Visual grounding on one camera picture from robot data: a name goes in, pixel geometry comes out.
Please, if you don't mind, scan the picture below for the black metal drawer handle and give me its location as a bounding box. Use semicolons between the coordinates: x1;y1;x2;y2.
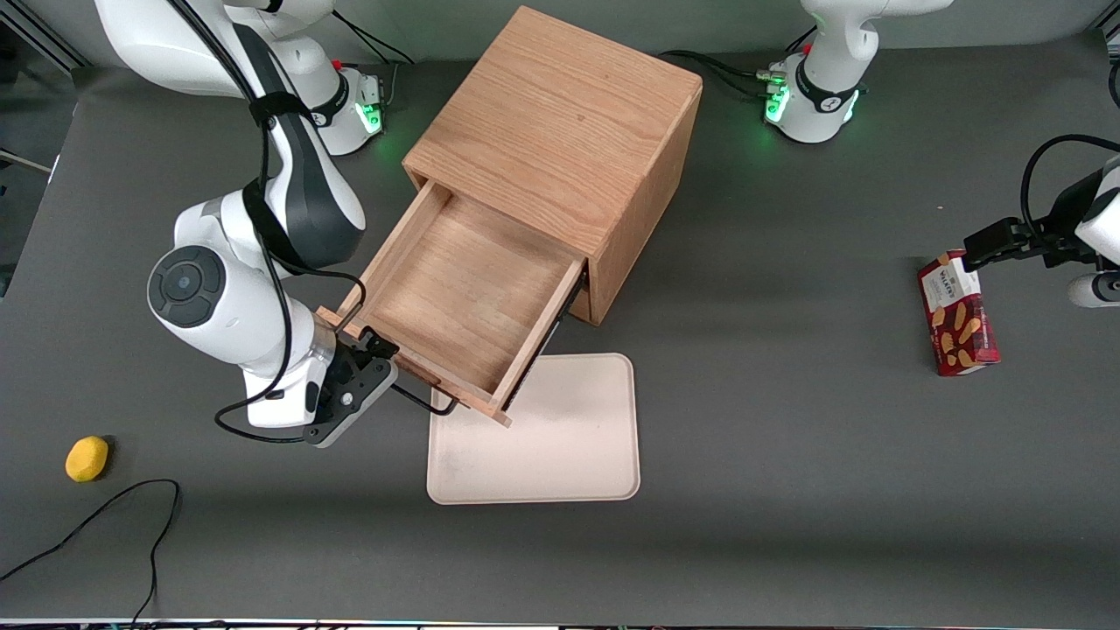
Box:
359;325;460;417

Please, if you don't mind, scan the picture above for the cream plastic tray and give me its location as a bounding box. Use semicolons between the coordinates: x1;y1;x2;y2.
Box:
426;353;641;506

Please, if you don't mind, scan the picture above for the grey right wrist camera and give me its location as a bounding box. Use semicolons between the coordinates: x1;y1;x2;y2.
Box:
304;357;397;449

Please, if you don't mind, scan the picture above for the red shortbread cookie box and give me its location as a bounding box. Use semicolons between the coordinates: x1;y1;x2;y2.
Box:
917;249;1001;377

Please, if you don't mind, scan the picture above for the black arm base cable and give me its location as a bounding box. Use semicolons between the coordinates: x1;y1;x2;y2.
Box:
691;56;778;100
661;49;784;84
332;10;417;67

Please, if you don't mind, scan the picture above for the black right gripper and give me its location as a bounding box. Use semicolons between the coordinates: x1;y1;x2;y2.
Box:
311;331;400;421

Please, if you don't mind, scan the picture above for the yellow lemon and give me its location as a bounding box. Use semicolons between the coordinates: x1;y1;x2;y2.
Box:
65;435;110;484

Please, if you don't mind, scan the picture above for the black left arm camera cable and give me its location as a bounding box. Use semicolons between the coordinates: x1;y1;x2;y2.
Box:
1020;134;1120;248

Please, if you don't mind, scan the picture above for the dark aluminium frame rail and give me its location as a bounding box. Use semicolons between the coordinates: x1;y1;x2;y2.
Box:
13;0;88;71

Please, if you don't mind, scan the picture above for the black left arm base cable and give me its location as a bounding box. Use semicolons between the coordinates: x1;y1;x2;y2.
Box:
691;56;778;100
661;49;784;84

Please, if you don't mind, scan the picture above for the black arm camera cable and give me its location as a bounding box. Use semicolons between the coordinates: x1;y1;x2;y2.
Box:
1020;134;1120;248
171;0;368;444

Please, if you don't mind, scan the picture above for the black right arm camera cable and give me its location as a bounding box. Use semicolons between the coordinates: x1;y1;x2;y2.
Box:
171;0;368;444

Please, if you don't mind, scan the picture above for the thin black loose cable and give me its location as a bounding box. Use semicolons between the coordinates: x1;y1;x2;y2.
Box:
0;478;182;627

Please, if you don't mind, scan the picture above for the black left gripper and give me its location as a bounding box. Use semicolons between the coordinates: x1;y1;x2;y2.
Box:
962;170;1106;273

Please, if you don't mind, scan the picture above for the oak wooden cabinet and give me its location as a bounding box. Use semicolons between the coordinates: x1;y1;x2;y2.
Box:
402;6;704;326

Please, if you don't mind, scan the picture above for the black right arm base cable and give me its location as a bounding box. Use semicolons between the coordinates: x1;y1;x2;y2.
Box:
332;10;417;67

